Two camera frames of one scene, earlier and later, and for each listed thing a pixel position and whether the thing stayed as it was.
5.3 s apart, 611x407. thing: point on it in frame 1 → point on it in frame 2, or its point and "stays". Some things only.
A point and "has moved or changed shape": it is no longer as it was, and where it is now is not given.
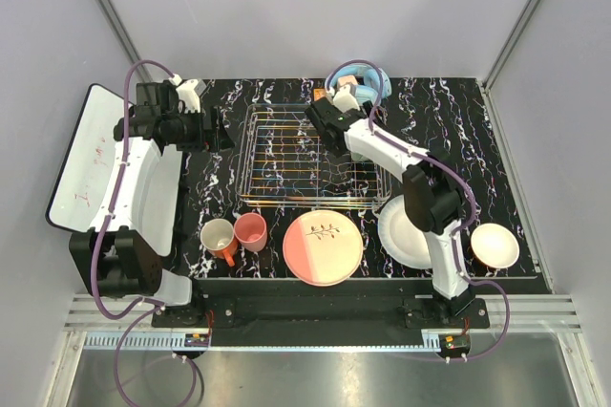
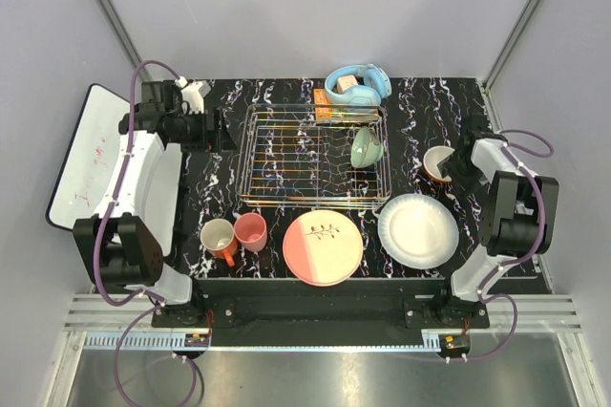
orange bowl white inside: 494,246 has moved or changed shape
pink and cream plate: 323,247 stays
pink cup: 251,230 stays
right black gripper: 359,111 → 469,183
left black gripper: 223,140 stays
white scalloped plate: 405,244 stays
